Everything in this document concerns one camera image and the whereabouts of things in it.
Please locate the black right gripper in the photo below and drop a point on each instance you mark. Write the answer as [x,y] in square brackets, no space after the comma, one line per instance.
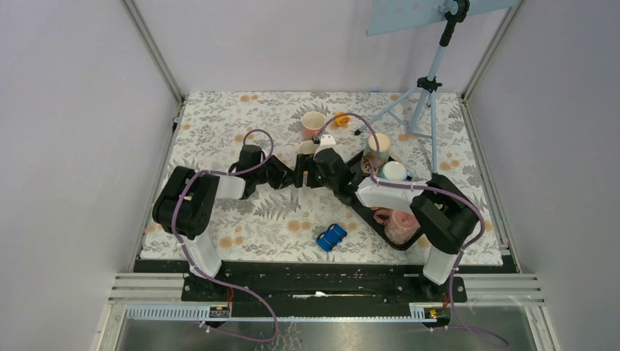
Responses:
[305,163]

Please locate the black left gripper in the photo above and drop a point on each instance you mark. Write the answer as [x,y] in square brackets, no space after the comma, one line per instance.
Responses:
[283,172]

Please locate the yellow ceramic mug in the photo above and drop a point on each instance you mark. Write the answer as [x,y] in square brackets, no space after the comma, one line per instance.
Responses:
[308,147]

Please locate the pink ceramic mug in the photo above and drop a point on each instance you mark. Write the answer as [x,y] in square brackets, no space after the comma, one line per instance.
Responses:
[312,122]

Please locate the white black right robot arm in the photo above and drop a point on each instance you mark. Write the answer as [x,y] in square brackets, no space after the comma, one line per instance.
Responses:
[444,215]

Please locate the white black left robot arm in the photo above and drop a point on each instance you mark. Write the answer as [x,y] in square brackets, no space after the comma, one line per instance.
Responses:
[184,206]

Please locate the beige patterned tall mug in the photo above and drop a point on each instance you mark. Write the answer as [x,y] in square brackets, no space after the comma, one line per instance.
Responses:
[376,152]

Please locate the light blue mug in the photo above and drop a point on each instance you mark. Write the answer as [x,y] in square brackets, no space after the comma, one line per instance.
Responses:
[395,171]

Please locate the large pink speckled mug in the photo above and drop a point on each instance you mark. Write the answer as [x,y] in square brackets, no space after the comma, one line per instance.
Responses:
[399,226]

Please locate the floral patterned table mat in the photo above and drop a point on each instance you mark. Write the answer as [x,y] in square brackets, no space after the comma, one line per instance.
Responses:
[283,225]

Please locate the small orange toy cup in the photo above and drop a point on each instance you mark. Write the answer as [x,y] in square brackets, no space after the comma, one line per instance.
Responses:
[341,119]

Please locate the black plastic tray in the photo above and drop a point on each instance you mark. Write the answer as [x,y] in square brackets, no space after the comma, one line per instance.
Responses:
[346,195]

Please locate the blue toy car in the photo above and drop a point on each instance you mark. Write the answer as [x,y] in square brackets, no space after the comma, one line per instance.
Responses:
[331,237]

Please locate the light blue tripod stand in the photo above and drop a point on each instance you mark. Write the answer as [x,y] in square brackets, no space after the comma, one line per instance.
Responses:
[428,82]

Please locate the light blue perforated board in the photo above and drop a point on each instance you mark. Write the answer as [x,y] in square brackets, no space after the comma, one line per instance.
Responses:
[395,15]

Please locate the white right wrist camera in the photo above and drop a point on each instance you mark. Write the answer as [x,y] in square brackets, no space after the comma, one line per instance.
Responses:
[324,141]

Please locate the white slotted cable duct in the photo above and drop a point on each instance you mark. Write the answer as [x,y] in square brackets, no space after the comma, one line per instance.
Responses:
[308,311]

